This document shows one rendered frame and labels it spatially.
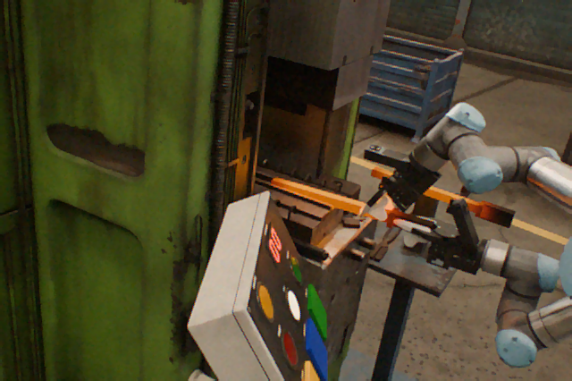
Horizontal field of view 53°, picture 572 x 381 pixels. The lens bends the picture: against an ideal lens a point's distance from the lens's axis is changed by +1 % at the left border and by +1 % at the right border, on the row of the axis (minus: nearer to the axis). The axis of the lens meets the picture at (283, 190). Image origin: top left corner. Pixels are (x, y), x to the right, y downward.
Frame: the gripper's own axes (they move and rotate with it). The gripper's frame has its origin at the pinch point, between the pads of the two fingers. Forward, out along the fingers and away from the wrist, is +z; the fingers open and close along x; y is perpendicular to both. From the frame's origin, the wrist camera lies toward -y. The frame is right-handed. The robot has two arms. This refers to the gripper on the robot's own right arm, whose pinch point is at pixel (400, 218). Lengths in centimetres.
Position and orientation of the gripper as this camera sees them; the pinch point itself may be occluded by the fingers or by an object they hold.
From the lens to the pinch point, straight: 139.8
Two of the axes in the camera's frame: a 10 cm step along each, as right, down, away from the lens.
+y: -1.0, 9.0, 4.3
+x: 4.7, -3.3, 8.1
